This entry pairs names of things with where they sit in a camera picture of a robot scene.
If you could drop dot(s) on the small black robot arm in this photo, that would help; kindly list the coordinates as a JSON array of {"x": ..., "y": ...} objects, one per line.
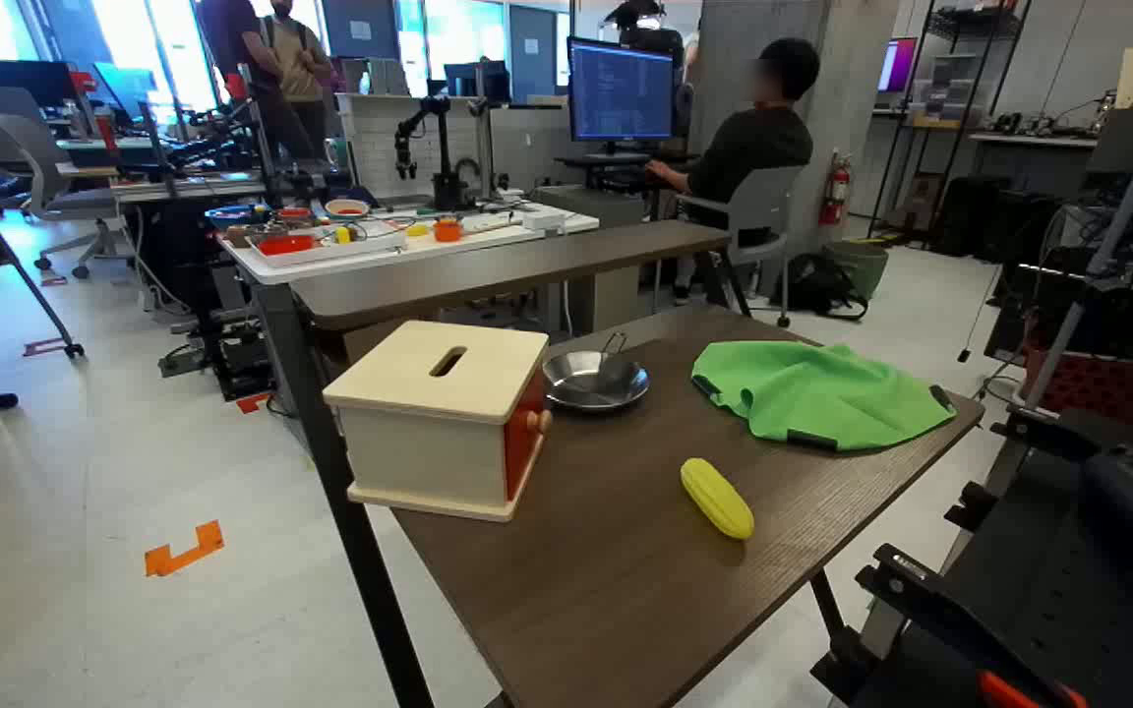
[{"x": 444, "y": 145}]

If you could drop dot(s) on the metal bowl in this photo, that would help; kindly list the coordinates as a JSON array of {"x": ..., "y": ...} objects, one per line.
[{"x": 592, "y": 384}]

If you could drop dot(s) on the brown wooden table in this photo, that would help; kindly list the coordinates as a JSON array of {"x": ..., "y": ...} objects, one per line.
[{"x": 500, "y": 271}]

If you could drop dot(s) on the cream wooden slot box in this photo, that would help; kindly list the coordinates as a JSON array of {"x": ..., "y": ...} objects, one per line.
[{"x": 435, "y": 420}]

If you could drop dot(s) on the orange cup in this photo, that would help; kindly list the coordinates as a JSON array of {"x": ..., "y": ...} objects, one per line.
[{"x": 448, "y": 230}]

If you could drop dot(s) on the grey office chair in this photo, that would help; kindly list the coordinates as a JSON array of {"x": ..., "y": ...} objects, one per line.
[{"x": 766, "y": 217}]

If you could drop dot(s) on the green cloth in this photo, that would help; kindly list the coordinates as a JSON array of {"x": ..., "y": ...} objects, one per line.
[{"x": 816, "y": 395}]

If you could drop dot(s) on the computer monitor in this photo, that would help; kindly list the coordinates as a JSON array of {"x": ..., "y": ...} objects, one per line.
[{"x": 620, "y": 92}]

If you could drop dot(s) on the black bag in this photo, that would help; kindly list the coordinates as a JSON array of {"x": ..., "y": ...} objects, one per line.
[{"x": 835, "y": 281}]

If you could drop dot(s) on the seated person in black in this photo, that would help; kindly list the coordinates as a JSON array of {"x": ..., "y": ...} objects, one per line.
[{"x": 749, "y": 145}]

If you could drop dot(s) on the orange tray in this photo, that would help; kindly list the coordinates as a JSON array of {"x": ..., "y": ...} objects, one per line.
[{"x": 285, "y": 242}]

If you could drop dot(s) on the red fire extinguisher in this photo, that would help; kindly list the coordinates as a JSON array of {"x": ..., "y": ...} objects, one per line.
[{"x": 835, "y": 192}]

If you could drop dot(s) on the standing person tan jacket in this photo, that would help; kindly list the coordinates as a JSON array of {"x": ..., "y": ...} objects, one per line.
[{"x": 300, "y": 74}]

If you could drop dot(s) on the standing person dark clothes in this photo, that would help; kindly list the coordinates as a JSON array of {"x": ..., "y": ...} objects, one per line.
[{"x": 245, "y": 65}]

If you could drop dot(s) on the black shelf rack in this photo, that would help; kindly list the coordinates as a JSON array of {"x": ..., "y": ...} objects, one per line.
[{"x": 947, "y": 119}]

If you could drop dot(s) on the red crate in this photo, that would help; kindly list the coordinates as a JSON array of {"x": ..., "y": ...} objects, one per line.
[{"x": 1090, "y": 384}]

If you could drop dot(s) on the black metal cart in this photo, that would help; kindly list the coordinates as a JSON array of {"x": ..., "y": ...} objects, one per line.
[{"x": 1064, "y": 575}]

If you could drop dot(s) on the grey swivel chair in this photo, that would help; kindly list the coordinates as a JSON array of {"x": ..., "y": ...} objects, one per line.
[{"x": 50, "y": 179}]

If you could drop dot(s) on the grey metal pole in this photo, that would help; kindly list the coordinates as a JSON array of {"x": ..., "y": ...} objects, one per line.
[{"x": 1113, "y": 230}]

